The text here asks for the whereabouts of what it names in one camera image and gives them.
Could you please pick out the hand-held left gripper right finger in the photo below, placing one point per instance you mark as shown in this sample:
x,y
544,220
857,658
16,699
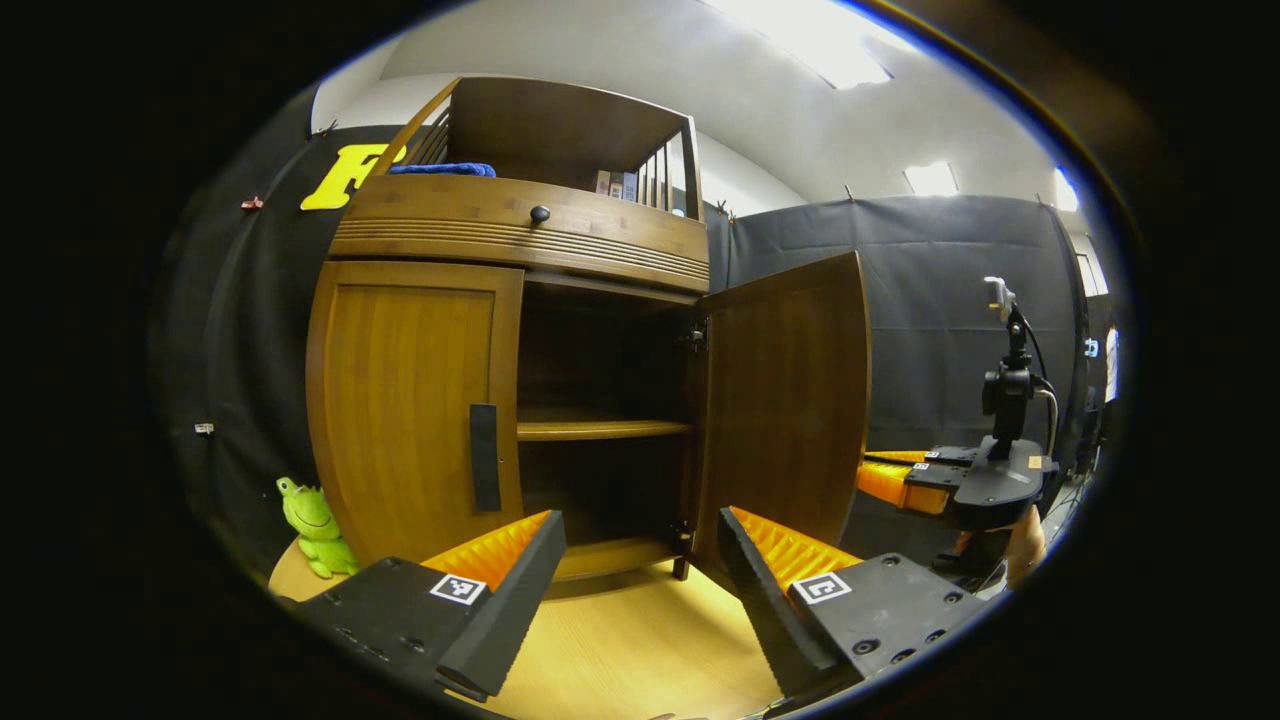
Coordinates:
x,y
765,610

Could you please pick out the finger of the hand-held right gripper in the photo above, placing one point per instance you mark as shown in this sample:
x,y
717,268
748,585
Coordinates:
x,y
950,455
885,485

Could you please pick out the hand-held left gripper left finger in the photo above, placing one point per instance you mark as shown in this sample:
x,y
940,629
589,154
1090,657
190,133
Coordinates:
x,y
510,620

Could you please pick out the wooden shoe cabinet door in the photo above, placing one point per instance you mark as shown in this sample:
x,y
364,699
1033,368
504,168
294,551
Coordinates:
x,y
400,400
790,400

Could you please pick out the wooden double-door shoe cabinet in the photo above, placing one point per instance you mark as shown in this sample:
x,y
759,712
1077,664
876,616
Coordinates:
x,y
600,230

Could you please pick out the wooden inner cabinet shelf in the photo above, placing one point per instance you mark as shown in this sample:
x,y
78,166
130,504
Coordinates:
x,y
600,430

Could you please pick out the wooden cabinet drawer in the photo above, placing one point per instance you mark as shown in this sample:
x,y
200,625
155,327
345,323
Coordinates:
x,y
450,215

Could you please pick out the black backdrop cloth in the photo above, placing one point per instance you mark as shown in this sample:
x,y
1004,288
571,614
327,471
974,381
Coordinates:
x,y
940,280

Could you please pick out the green frog plush toy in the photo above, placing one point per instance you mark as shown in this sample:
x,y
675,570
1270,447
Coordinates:
x,y
315,525

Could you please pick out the small ceiling light panel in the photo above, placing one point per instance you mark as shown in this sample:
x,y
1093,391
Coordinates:
x,y
930,180

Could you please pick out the grey book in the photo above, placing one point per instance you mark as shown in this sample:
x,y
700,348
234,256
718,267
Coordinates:
x,y
631,187

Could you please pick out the large ceiling light panel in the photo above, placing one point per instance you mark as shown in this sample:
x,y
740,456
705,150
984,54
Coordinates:
x,y
810,35

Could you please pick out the blue folded cloth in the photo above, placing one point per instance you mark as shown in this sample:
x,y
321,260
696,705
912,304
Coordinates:
x,y
445,169

